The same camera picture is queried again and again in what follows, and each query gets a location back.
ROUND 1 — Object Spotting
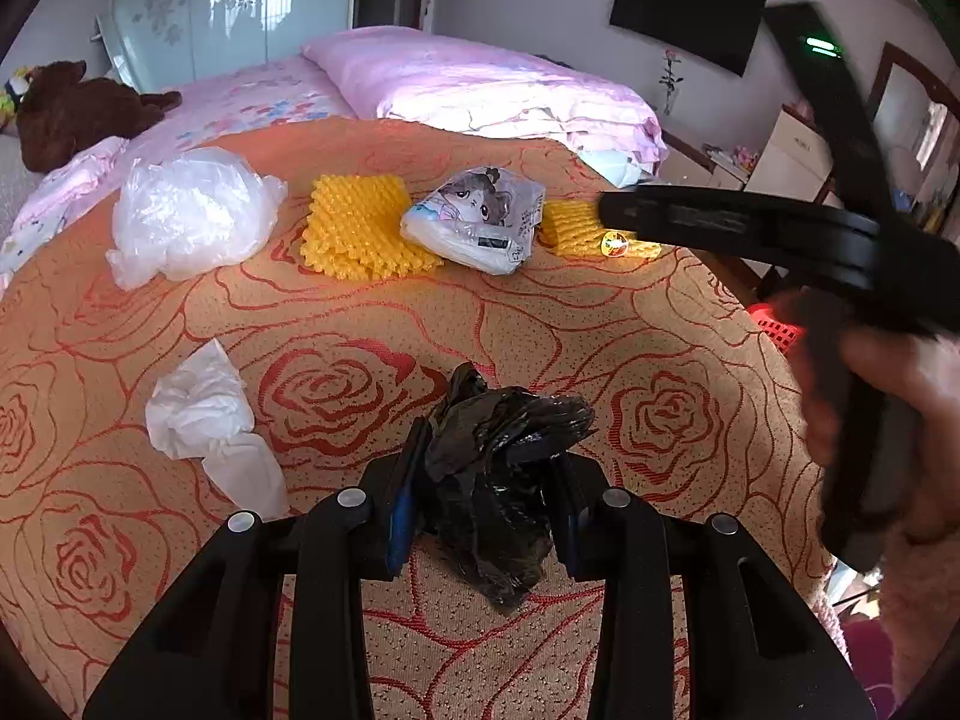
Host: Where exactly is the person's right hand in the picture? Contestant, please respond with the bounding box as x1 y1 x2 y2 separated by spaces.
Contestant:
772 292 960 548

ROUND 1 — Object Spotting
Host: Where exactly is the small white tissue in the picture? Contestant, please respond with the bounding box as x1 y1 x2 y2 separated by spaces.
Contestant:
145 337 290 518

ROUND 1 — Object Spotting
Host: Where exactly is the orange rose patterned blanket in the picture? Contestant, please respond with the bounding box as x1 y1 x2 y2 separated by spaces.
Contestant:
0 116 848 720

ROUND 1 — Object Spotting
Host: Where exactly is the low cream cabinet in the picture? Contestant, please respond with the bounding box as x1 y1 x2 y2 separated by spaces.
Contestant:
660 120 751 192

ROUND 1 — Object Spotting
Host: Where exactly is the yellow foam net with sticker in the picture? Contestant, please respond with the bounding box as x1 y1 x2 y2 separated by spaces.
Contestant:
538 199 665 260

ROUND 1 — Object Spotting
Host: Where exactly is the pink cartoon print pillow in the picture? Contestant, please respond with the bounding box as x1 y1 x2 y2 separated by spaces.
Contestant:
0 136 130 278

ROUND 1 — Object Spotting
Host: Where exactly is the clear plastic bag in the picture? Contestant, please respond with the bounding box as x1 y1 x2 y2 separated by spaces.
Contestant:
105 146 288 290

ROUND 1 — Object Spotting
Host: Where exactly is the colourful plush toy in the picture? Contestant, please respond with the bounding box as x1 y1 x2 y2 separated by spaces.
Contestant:
0 66 35 128

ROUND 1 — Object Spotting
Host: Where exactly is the folded pink quilt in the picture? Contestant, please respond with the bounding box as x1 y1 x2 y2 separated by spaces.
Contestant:
300 26 668 166

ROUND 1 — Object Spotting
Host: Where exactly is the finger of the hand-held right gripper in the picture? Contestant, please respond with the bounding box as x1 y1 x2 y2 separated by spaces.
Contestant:
596 184 882 271

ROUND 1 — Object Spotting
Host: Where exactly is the cartoon printed white packet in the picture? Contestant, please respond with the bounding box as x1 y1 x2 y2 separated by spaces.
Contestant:
400 166 546 276

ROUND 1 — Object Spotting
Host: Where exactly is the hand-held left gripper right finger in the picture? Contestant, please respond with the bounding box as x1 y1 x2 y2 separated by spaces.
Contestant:
547 456 878 720

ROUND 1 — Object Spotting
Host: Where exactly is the pink floral bedsheet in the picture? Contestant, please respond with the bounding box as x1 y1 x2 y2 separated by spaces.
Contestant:
112 56 353 166

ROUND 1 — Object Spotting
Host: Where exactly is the person's right forearm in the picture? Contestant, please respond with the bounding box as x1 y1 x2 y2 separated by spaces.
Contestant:
874 525 960 698

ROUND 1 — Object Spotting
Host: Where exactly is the glass floral sliding wardrobe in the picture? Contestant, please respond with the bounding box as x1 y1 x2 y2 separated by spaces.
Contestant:
94 0 357 91

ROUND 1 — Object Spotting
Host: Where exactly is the black plastic bag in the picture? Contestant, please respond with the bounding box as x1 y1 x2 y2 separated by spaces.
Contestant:
424 361 597 612

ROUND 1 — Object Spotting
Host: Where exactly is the rose in glass vase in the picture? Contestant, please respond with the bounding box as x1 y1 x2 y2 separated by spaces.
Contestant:
658 49 685 117

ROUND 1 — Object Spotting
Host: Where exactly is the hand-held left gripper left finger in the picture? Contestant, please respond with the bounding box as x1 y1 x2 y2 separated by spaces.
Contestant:
82 416 434 720

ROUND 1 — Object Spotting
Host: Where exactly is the brown teddy bear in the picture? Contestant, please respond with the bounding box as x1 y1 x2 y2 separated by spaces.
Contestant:
15 60 182 172

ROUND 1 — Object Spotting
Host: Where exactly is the brown framed dresser mirror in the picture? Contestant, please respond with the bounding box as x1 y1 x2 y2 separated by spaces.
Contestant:
870 41 960 196

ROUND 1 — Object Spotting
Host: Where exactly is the black wall television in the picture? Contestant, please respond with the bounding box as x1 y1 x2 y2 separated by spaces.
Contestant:
609 0 767 76

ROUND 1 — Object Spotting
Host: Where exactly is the person's magenta clothing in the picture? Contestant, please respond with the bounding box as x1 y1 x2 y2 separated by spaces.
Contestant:
844 611 901 698

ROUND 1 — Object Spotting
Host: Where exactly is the light blue folded blanket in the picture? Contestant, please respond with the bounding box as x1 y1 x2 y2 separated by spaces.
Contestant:
581 148 661 188

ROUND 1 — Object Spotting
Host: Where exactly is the tall white cabinet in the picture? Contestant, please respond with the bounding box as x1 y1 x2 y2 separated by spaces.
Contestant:
742 106 837 203

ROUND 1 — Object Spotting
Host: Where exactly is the red mesh plastic basket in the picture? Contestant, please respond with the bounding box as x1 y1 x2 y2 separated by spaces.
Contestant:
746 300 807 353

